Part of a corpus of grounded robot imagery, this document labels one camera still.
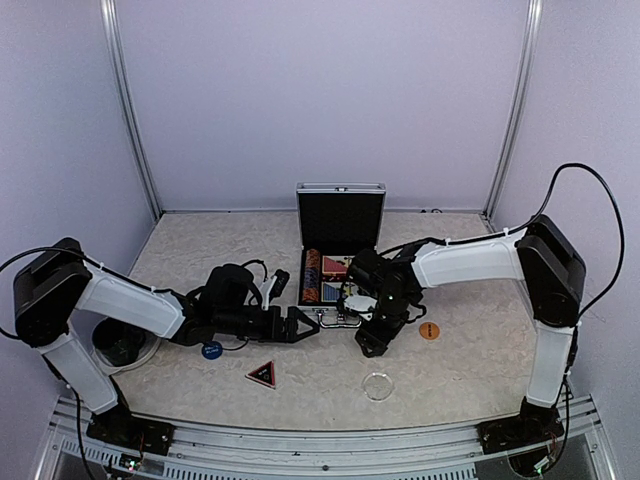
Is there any left chip row in case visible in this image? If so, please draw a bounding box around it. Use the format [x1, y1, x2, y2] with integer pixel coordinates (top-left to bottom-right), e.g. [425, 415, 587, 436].
[301, 249, 321, 303]

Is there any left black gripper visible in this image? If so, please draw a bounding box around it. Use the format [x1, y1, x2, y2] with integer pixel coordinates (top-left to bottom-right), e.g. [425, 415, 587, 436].
[215, 305, 319, 343]

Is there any aluminium poker case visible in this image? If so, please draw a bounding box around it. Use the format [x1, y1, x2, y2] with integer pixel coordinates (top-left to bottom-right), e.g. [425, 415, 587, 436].
[296, 182, 386, 329]

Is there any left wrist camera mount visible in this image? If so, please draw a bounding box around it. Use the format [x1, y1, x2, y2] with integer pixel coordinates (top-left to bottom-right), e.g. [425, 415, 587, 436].
[259, 269, 290, 311]

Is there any clear round tray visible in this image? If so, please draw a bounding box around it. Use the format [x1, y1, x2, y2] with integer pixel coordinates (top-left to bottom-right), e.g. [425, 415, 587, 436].
[92, 329, 161, 375]

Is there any red playing card deck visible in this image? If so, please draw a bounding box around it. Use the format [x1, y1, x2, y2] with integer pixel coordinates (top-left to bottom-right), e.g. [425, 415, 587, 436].
[321, 255, 352, 277]

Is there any orange big blind button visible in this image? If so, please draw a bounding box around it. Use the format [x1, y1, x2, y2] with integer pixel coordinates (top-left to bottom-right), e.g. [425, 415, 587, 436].
[419, 322, 440, 340]

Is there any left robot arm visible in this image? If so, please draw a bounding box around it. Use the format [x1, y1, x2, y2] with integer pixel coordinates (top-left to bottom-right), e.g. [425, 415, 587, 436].
[8, 237, 320, 445]

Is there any blue small blind button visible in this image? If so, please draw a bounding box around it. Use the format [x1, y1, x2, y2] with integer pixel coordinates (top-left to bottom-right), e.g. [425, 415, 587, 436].
[201, 342, 224, 360]

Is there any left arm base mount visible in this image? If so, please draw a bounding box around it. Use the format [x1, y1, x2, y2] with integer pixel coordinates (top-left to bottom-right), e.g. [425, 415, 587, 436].
[87, 399, 175, 456]

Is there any clear round dealer puck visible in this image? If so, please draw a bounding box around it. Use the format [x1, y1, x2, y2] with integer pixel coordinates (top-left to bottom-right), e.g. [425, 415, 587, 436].
[361, 372, 395, 402]

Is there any red triangular dealer button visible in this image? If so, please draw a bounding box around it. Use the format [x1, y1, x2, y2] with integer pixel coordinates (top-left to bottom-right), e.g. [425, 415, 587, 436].
[245, 360, 276, 389]

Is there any black mug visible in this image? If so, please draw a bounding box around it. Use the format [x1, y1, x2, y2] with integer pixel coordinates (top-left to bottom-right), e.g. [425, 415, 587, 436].
[92, 318, 146, 367]

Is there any blue playing card deck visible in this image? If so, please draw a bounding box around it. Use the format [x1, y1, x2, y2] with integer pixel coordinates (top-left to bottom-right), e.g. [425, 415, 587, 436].
[320, 281, 351, 304]

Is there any left rear aluminium post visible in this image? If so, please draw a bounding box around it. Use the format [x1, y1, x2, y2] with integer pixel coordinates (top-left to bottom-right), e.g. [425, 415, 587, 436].
[100, 0, 163, 222]

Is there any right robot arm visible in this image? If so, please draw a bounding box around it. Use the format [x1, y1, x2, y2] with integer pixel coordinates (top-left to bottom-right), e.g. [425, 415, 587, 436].
[345, 210, 617, 444]

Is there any right rear aluminium post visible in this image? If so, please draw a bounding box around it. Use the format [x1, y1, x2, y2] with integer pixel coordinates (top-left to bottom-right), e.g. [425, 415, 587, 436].
[483, 0, 544, 223]

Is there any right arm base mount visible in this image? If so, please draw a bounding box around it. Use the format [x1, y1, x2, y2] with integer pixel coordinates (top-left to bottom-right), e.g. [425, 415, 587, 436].
[476, 397, 565, 455]

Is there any aluminium post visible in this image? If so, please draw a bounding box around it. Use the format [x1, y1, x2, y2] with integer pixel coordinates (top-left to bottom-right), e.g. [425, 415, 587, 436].
[483, 0, 544, 223]
[100, 0, 163, 222]

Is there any front aluminium frame rail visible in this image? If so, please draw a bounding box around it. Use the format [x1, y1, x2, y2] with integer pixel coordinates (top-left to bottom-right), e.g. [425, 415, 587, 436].
[47, 399, 616, 480]

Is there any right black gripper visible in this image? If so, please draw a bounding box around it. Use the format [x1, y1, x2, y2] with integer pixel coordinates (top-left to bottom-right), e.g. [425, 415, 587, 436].
[355, 291, 414, 356]

